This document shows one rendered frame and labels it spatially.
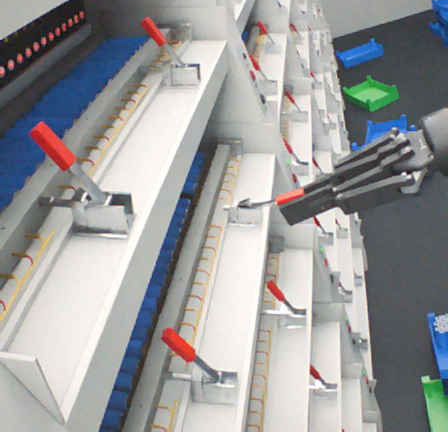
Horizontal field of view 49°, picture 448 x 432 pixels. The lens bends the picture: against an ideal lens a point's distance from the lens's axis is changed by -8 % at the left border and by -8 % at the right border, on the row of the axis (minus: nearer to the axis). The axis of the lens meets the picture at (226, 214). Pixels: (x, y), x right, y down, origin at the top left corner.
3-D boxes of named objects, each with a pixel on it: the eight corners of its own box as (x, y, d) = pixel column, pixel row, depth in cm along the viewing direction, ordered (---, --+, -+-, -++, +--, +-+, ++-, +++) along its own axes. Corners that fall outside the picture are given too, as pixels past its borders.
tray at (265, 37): (286, 48, 141) (287, 0, 133) (277, 149, 92) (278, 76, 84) (215, 47, 143) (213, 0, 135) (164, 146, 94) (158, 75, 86)
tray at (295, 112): (309, 108, 150) (311, 64, 142) (311, 235, 102) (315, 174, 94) (240, 105, 153) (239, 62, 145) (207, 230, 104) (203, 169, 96)
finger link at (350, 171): (408, 140, 58) (407, 134, 59) (325, 171, 63) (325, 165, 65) (420, 166, 60) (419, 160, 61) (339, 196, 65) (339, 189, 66)
